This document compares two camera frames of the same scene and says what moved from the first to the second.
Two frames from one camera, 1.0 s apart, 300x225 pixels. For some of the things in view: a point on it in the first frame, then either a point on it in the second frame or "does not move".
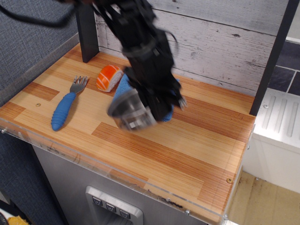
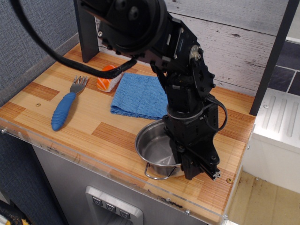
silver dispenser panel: [105, 209] does not move
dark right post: [271, 59] does not move
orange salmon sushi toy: [108, 77] does not move
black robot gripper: [149, 67] -> [191, 127]
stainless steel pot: [131, 112] -> [153, 147]
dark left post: [87, 27] does not move
